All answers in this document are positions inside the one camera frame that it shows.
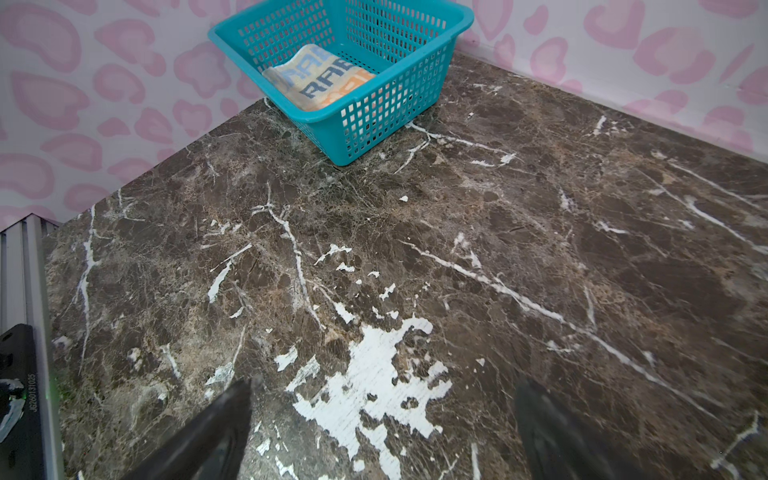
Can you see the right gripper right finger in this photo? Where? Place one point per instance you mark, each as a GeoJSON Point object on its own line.
{"type": "Point", "coordinates": [558, 445]}

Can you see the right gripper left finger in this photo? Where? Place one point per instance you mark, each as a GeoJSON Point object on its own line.
{"type": "Point", "coordinates": [209, 446]}

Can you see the cream rabbit lettered towel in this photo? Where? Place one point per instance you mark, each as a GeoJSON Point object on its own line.
{"type": "Point", "coordinates": [314, 78]}

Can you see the teal plastic basket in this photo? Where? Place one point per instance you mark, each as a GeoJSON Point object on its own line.
{"type": "Point", "coordinates": [407, 45]}

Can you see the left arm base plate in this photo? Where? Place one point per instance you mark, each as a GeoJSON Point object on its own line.
{"type": "Point", "coordinates": [22, 454]}

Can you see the aluminium front rail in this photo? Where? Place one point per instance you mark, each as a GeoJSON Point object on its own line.
{"type": "Point", "coordinates": [24, 301]}

